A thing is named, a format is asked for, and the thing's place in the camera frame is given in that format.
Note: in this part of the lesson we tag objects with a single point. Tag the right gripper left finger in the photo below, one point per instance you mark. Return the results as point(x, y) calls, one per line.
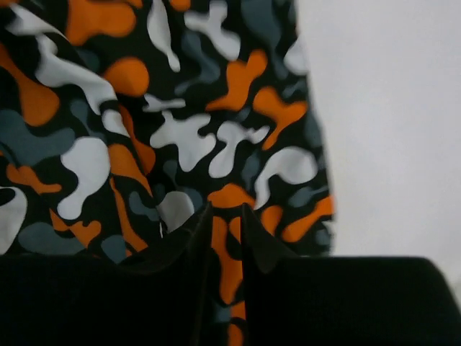
point(155, 297)

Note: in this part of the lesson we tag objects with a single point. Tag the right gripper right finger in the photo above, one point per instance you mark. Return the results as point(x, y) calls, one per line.
point(296, 300)

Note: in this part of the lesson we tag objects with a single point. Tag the camouflage orange black shorts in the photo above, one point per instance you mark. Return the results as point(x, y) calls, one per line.
point(121, 119)

